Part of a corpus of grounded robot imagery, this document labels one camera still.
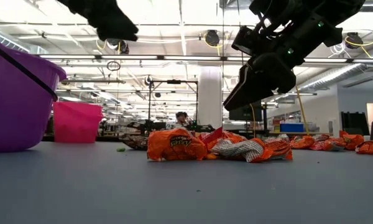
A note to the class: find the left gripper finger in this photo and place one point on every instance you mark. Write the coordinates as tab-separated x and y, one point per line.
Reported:
118	29

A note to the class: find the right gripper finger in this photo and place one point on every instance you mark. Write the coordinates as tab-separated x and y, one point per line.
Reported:
261	81

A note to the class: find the red candy packet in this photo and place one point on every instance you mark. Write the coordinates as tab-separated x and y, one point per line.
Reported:
213	137

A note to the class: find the white silver candy packet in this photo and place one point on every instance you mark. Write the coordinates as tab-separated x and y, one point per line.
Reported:
283	137

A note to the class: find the brown candy bar packet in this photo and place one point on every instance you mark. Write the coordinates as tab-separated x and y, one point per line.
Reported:
135	142

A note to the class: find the small green round candy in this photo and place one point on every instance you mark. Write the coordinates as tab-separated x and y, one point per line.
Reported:
121	149

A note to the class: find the black flat monitor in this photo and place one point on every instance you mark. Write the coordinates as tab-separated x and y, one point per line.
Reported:
245	115

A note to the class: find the white pillar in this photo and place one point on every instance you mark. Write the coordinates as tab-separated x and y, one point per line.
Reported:
209	93

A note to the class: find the blue storage bin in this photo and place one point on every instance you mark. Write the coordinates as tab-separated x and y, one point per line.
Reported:
292	127

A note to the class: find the long ceiling light bar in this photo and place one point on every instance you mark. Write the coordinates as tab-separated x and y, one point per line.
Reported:
174	58

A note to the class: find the person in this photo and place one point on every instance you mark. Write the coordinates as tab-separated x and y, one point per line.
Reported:
181	118

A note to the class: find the black folding panel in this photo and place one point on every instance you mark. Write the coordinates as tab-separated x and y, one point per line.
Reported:
354	123

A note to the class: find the pink plastic basket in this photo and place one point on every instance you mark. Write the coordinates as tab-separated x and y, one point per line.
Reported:
77	124

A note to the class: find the purple plastic basket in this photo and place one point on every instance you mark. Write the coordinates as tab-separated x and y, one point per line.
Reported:
15	118

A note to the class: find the black metal frame rig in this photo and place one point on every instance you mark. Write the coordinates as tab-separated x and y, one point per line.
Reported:
174	81

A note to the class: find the silver air duct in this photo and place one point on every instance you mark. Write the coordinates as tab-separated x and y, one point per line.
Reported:
338	74
15	42

